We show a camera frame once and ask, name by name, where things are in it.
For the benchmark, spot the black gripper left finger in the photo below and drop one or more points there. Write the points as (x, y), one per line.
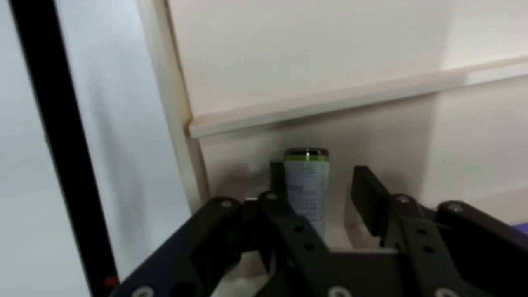
(236, 252)

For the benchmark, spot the white bottle green bands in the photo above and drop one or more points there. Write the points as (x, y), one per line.
(307, 183)

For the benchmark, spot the black strip on table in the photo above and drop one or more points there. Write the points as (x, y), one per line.
(60, 137)

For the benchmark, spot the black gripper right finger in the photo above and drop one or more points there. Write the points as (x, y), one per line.
(462, 252)

